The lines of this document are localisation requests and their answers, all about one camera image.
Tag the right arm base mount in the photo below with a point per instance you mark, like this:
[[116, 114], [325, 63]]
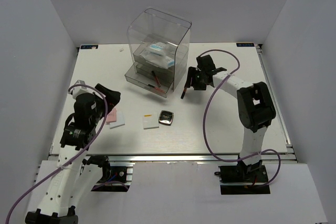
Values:
[[233, 183]]

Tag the white cotton pad pack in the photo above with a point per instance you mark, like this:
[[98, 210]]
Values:
[[160, 48], [164, 62]]

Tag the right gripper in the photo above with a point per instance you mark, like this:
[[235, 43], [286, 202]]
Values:
[[192, 72]]

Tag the clear acrylic drawer organizer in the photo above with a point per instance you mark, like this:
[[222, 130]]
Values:
[[154, 25]]

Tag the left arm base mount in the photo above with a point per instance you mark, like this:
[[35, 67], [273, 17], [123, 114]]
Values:
[[118, 179]]

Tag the white flat packet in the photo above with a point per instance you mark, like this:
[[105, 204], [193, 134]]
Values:
[[119, 121]]

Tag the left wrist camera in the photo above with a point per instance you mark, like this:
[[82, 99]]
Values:
[[76, 91]]

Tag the aluminium front rail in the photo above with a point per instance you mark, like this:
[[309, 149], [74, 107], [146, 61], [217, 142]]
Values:
[[269, 157]]

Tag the blue label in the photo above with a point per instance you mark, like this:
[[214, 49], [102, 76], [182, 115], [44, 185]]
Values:
[[245, 44], [88, 47]]

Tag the black gold compact case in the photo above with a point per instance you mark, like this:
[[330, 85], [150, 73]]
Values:
[[166, 117]]

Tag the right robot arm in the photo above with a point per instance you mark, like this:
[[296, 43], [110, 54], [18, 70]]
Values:
[[256, 109]]

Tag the pink makeup card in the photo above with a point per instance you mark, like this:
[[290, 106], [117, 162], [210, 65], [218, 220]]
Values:
[[112, 116]]

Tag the white square compact box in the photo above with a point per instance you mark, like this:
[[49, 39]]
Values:
[[150, 121]]

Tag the dark red lip gloss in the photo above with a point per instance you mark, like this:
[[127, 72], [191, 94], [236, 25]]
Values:
[[156, 79]]

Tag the blue label right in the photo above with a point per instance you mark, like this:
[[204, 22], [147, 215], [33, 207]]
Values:
[[245, 44]]

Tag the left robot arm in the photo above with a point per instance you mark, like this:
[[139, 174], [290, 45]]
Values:
[[75, 175]]

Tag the blue label left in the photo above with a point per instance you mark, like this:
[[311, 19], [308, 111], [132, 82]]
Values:
[[88, 47]]

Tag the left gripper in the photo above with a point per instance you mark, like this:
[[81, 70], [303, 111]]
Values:
[[113, 96]]

